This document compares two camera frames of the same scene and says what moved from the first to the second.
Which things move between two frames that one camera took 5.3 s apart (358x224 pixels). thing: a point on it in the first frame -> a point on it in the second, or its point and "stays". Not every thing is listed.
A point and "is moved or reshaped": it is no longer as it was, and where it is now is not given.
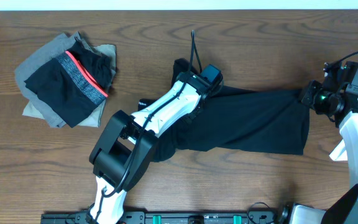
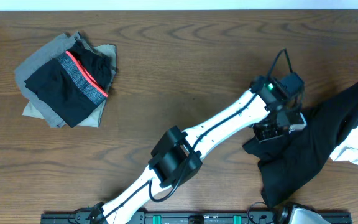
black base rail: (176, 218) stays
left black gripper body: (196, 112) -> (271, 129)
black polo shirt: (275, 122) is moved or reshaped
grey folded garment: (43, 57) stays
